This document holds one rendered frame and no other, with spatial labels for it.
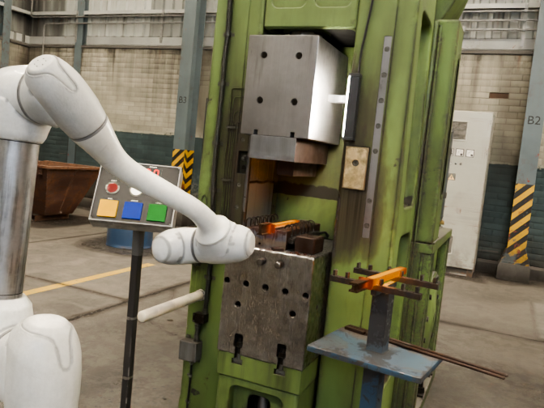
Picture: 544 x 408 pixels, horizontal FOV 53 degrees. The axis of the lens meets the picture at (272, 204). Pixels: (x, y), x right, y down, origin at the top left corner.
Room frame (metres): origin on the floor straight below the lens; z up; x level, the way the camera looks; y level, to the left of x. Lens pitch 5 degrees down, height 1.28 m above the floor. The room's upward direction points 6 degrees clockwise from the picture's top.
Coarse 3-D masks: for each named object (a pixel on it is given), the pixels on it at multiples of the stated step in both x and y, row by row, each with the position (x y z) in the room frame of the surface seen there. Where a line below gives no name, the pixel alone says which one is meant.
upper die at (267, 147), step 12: (252, 144) 2.26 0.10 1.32; (264, 144) 2.24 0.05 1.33; (276, 144) 2.21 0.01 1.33; (288, 144) 2.19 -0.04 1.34; (300, 144) 2.23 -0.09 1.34; (312, 144) 2.37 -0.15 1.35; (324, 144) 2.51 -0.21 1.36; (252, 156) 2.25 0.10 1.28; (264, 156) 2.23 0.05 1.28; (276, 156) 2.21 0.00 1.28; (288, 156) 2.19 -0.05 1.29; (300, 156) 2.24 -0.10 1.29; (312, 156) 2.38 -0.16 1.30; (324, 156) 2.53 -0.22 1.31
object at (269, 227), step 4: (288, 220) 2.43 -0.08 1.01; (292, 220) 2.45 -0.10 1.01; (296, 220) 2.46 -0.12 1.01; (260, 224) 2.12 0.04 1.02; (264, 224) 2.12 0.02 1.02; (268, 224) 2.17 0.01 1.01; (272, 224) 2.19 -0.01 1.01; (276, 224) 2.24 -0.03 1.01; (280, 224) 2.28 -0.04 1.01; (284, 224) 2.32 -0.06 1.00; (260, 228) 2.12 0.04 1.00; (264, 228) 2.15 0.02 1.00; (268, 228) 2.18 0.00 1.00; (272, 228) 2.19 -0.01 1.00; (260, 232) 2.12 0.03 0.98; (264, 232) 2.15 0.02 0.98; (268, 232) 2.18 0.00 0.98; (272, 232) 2.19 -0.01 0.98
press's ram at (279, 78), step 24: (264, 48) 2.25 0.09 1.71; (288, 48) 2.21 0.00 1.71; (312, 48) 2.17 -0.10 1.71; (264, 72) 2.25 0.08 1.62; (288, 72) 2.21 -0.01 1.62; (312, 72) 2.17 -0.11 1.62; (336, 72) 2.40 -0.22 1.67; (264, 96) 2.24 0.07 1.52; (288, 96) 2.20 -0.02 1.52; (312, 96) 2.16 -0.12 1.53; (336, 96) 2.32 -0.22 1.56; (264, 120) 2.24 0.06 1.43; (288, 120) 2.20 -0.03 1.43; (312, 120) 2.19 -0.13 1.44; (336, 120) 2.47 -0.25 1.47; (336, 144) 2.51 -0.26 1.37
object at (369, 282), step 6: (390, 270) 1.93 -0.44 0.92; (396, 270) 1.94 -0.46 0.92; (360, 276) 1.74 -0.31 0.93; (372, 276) 1.79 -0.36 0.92; (378, 276) 1.80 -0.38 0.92; (384, 276) 1.82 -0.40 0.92; (390, 276) 1.88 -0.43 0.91; (396, 276) 1.93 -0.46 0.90; (354, 282) 1.66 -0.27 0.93; (360, 282) 1.67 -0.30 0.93; (366, 282) 1.70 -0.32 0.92; (372, 282) 1.72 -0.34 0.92; (378, 282) 1.78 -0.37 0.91; (354, 288) 1.65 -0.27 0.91; (360, 288) 1.68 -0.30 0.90; (366, 288) 1.70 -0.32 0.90
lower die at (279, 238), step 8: (304, 224) 2.48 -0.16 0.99; (312, 224) 2.51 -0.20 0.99; (256, 232) 2.23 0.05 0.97; (280, 232) 2.19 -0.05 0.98; (288, 232) 2.20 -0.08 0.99; (296, 232) 2.29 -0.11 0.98; (304, 232) 2.38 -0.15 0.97; (256, 240) 2.23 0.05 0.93; (264, 240) 2.22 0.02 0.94; (272, 240) 2.21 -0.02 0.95; (280, 240) 2.19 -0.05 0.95; (288, 248) 2.22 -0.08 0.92
